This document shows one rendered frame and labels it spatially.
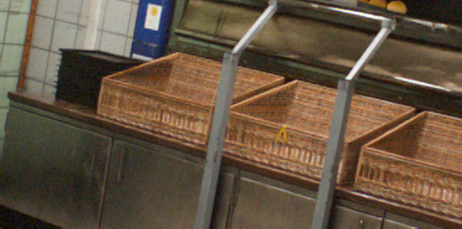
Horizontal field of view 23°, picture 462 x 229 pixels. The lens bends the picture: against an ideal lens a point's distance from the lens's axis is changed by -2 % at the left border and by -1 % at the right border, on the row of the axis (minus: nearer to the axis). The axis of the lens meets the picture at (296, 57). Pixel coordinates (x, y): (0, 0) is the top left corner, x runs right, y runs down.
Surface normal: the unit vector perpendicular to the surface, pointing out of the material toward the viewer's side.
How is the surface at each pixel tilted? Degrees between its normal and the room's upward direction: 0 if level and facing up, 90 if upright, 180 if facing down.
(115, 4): 90
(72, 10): 90
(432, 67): 70
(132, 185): 90
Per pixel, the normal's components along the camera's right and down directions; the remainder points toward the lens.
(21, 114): -0.54, -0.01
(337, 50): -0.44, -0.37
